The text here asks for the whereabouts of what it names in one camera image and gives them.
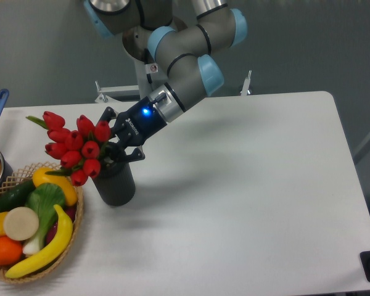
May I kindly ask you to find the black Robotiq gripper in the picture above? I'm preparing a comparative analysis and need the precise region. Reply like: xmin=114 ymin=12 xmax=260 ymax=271
xmin=99 ymin=97 xmax=167 ymax=169

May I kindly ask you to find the red tulip bouquet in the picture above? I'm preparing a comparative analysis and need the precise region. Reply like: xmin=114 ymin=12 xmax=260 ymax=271
xmin=27 ymin=111 xmax=112 ymax=187

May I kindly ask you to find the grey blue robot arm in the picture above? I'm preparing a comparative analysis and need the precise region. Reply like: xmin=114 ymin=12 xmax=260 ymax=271
xmin=83 ymin=1 xmax=248 ymax=165

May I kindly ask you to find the dark grey ribbed vase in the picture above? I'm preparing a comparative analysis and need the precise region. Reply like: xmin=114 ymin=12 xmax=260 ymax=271
xmin=93 ymin=142 xmax=136 ymax=207

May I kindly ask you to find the dark red vegetable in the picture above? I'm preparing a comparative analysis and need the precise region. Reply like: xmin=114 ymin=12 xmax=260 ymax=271
xmin=45 ymin=205 xmax=76 ymax=245

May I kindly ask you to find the green bok choy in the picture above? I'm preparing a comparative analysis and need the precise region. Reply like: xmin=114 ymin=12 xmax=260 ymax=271
xmin=23 ymin=183 xmax=65 ymax=257

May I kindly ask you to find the green cucumber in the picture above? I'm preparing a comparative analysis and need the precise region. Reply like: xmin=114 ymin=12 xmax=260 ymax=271
xmin=0 ymin=180 xmax=35 ymax=213

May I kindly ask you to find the beige round disc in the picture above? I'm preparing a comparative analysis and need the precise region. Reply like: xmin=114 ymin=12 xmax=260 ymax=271
xmin=3 ymin=207 xmax=39 ymax=241

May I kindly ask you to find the yellow banana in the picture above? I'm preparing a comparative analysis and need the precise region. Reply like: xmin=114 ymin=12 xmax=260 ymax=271
xmin=5 ymin=205 xmax=73 ymax=279

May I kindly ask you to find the woven wicker basket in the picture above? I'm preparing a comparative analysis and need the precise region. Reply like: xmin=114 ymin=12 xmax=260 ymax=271
xmin=0 ymin=162 xmax=84 ymax=284

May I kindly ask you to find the orange fruit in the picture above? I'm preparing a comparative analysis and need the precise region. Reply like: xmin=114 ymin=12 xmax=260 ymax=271
xmin=0 ymin=236 xmax=23 ymax=266

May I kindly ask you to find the white metal base frame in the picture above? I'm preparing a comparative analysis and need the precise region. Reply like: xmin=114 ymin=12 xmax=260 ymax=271
xmin=94 ymin=70 xmax=253 ymax=104

